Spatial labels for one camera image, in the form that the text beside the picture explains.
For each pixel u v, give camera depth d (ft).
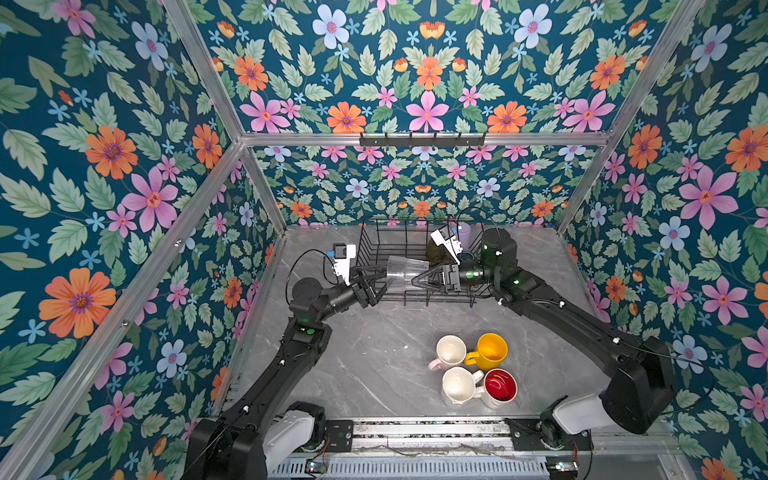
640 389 1.36
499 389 2.62
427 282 2.06
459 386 2.59
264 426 1.45
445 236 2.06
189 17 2.29
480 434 2.46
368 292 2.02
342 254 2.05
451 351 2.83
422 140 3.03
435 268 2.05
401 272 2.06
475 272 2.05
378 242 3.76
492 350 2.83
